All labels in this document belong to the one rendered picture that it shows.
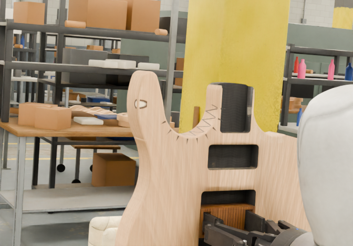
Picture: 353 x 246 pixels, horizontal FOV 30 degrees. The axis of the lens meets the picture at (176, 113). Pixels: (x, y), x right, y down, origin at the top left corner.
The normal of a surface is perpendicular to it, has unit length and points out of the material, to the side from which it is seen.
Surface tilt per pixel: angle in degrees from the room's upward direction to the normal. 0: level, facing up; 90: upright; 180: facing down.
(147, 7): 90
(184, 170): 88
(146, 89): 88
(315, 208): 109
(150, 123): 88
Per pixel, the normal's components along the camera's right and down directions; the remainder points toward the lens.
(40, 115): -0.30, 0.07
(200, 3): -0.88, -0.02
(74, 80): 0.39, 0.12
